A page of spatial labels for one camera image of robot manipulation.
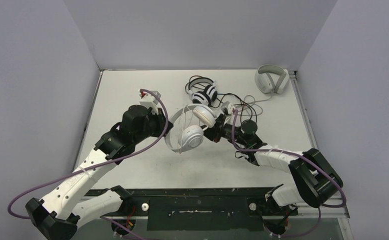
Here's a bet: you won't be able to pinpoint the purple cable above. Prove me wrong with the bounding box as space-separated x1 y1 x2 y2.
7 88 171 240
230 109 348 239

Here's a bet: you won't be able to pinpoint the white wired headphones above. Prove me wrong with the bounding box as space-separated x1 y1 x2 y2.
164 103 218 154

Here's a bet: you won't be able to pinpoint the aluminium rail frame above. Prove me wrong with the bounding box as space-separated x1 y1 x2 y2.
45 70 351 240

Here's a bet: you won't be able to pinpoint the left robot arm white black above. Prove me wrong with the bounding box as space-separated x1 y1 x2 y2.
25 104 170 240

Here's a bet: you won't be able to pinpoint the grey white over-ear headphones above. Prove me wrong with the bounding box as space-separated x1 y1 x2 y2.
230 64 291 117

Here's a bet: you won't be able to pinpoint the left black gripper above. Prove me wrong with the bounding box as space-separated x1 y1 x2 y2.
132 107 173 144

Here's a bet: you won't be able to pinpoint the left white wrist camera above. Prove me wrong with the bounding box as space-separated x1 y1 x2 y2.
139 90 161 115

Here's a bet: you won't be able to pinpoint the black and white headphones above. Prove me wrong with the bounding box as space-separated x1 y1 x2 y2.
184 75 258 123

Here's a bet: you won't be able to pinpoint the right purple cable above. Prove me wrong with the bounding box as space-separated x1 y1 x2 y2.
230 109 348 239

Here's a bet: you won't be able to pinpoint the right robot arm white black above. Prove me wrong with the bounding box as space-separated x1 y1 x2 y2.
204 114 347 214

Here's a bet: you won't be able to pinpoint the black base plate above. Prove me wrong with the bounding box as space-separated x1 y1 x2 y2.
106 187 299 232

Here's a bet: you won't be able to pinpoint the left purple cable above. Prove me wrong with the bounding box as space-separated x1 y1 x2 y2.
7 88 171 240

